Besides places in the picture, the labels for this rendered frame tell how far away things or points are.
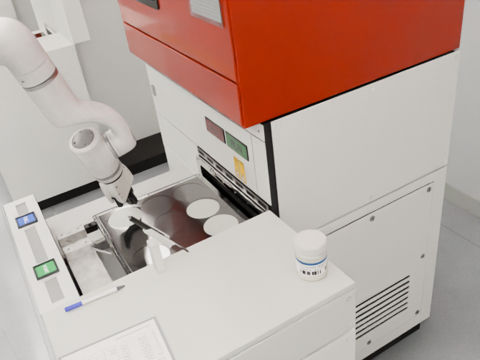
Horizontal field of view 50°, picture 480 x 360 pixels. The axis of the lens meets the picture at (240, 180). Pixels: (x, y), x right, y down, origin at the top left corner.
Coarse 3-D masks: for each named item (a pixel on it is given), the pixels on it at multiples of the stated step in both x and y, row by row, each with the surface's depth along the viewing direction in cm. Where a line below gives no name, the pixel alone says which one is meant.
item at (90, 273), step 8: (80, 240) 152; (88, 256) 145; (96, 256) 144; (72, 264) 143; (80, 264) 142; (88, 264) 142; (96, 264) 142; (72, 272) 141; (80, 272) 140; (88, 272) 139; (96, 272) 139; (104, 272) 138; (80, 280) 137; (88, 280) 137; (96, 280) 136; (104, 280) 136; (80, 288) 134; (88, 288) 134; (96, 288) 134
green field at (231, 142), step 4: (228, 136) 146; (228, 140) 147; (232, 140) 144; (228, 144) 148; (232, 144) 145; (236, 144) 142; (240, 144) 140; (232, 148) 146; (236, 148) 143; (240, 148) 141; (244, 148) 139; (240, 152) 142; (244, 152) 140; (244, 156) 141
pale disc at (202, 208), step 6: (192, 204) 157; (198, 204) 156; (204, 204) 156; (210, 204) 156; (216, 204) 155; (186, 210) 155; (192, 210) 154; (198, 210) 154; (204, 210) 154; (210, 210) 153; (216, 210) 153; (192, 216) 151; (198, 216) 151; (204, 216) 151
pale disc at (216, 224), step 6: (216, 216) 150; (222, 216) 150; (228, 216) 150; (210, 222) 148; (216, 222) 148; (222, 222) 148; (228, 222) 147; (234, 222) 147; (204, 228) 146; (210, 228) 146; (216, 228) 146; (222, 228) 145; (228, 228) 145; (210, 234) 144
